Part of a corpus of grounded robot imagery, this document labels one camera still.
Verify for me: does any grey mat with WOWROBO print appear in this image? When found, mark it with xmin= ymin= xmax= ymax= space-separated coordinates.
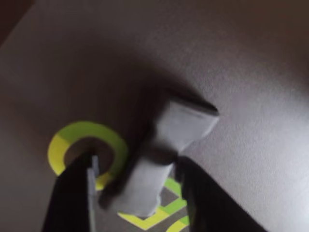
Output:
xmin=0 ymin=0 xmax=309 ymax=232

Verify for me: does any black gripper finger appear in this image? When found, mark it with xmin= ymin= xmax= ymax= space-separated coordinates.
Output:
xmin=40 ymin=151 xmax=100 ymax=232
xmin=175 ymin=156 xmax=266 ymax=232

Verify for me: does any small black slotted block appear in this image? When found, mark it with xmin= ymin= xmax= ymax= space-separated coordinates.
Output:
xmin=98 ymin=89 xmax=220 ymax=217

